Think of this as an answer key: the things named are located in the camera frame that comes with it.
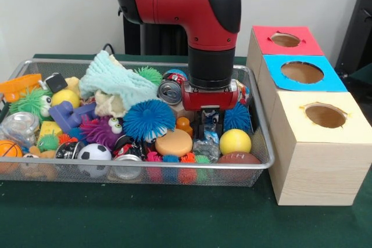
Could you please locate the orange toy basketball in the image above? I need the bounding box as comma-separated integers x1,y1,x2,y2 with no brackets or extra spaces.
0,139,24,173

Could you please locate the yellow ball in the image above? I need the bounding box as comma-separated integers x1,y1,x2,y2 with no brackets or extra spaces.
219,128,252,156

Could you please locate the large blue spiky ball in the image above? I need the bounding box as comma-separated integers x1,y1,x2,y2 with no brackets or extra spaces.
122,99,177,142

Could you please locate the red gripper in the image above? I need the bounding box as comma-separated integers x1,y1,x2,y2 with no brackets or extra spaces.
181,80,240,141

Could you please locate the small blue spiky ball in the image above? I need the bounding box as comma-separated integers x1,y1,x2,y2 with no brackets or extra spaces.
223,102,252,133

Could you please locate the light blue knitted cloth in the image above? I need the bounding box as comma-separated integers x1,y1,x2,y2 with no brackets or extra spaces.
78,50,160,106

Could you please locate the orange plastic toy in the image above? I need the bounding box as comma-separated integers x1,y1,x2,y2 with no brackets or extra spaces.
0,73,43,102

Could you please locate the black and white soccer ball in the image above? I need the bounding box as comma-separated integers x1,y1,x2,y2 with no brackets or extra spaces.
76,143,113,178

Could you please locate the shallow clear mesh bin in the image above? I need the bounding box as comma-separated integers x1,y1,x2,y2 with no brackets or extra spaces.
0,58,276,187

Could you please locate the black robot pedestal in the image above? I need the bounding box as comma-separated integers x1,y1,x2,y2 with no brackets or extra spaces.
117,5,190,56

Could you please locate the crushed clear plastic bottle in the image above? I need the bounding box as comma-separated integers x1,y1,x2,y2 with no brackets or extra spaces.
193,111,220,162

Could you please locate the black panel stand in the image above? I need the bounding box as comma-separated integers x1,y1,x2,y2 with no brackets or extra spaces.
334,0,372,71

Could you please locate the brown toy football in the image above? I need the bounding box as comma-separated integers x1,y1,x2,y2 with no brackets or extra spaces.
217,151,262,165

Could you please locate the red soda can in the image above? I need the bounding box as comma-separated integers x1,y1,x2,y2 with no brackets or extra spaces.
156,73,188,106

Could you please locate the purple plastic block toy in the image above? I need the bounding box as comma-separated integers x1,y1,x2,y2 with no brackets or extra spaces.
48,100,101,134

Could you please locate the dark green side table cloth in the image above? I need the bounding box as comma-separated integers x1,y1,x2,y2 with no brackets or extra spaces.
347,62,372,86

